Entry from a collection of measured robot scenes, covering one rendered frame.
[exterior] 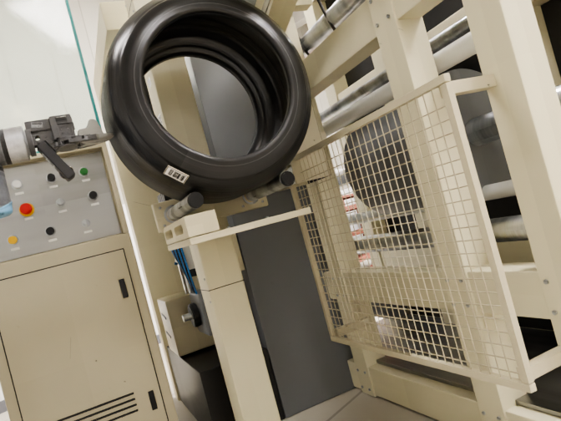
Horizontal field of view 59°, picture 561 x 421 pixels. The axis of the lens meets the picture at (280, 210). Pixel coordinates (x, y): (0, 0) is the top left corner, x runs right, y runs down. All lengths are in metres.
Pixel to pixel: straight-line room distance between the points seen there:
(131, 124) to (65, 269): 0.84
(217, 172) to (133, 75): 0.33
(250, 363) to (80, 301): 0.69
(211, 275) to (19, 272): 0.72
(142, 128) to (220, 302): 0.70
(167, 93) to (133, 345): 0.96
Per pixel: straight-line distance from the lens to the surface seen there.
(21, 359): 2.06
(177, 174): 1.33
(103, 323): 2.04
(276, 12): 1.82
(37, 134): 1.43
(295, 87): 1.48
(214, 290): 1.73
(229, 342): 1.76
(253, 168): 1.37
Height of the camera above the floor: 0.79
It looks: 1 degrees up
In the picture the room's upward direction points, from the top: 15 degrees counter-clockwise
